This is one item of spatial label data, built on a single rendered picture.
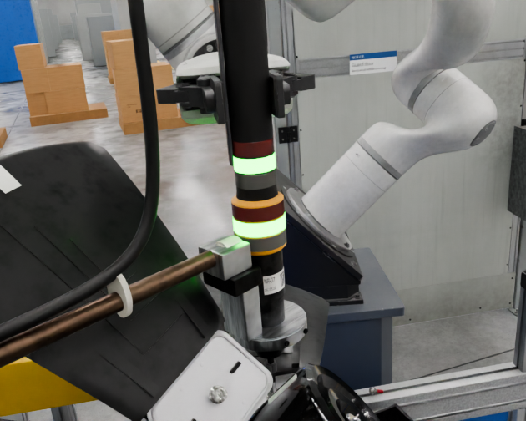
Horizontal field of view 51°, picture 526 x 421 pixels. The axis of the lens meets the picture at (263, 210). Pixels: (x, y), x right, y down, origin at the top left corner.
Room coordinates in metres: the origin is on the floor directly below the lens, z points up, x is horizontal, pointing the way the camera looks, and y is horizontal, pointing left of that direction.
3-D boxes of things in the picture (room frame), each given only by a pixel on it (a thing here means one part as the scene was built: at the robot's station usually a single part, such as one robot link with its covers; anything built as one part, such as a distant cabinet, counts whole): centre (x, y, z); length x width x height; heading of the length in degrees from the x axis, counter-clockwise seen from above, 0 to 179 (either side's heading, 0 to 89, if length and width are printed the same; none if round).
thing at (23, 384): (0.74, 0.35, 1.02); 0.16 x 0.10 x 0.11; 98
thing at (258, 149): (0.43, 0.00, 1.43); 0.03 x 0.03 x 0.01
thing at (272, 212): (0.43, 0.00, 1.38); 0.04 x 0.04 x 0.01
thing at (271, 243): (0.43, 0.00, 1.35); 0.04 x 0.04 x 0.01
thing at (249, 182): (0.43, 0.00, 1.40); 0.03 x 0.03 x 0.01
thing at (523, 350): (0.86, -0.47, 0.96); 0.03 x 0.03 x 0.20; 8
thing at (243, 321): (0.42, 0.01, 1.31); 0.09 x 0.07 x 0.10; 133
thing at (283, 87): (0.45, -0.03, 1.47); 0.07 x 0.03 x 0.03; 9
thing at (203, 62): (0.54, 0.02, 1.47); 0.11 x 0.10 x 0.07; 9
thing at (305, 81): (0.51, -0.02, 1.47); 0.08 x 0.06 x 0.01; 68
